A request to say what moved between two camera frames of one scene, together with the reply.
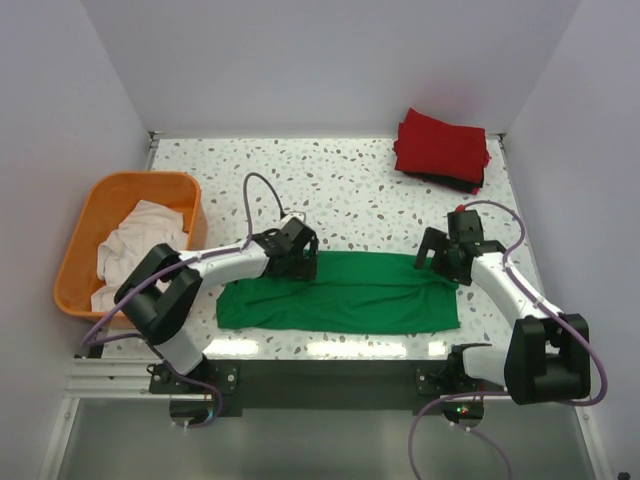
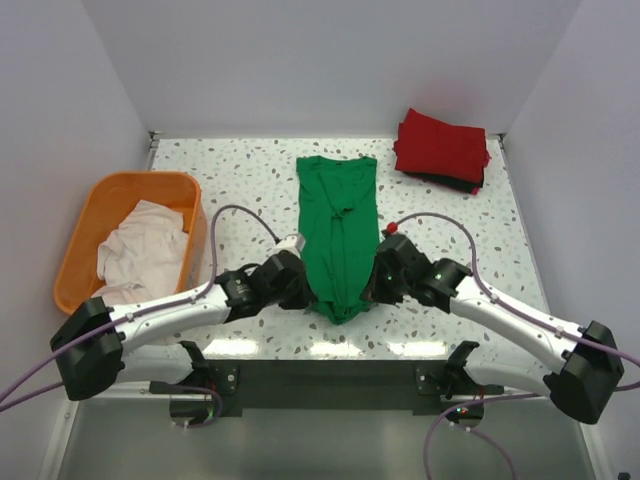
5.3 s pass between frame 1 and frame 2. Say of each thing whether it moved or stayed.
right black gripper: moved
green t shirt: moved
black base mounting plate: stayed
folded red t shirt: stayed
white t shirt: stayed
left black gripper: moved
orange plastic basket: stayed
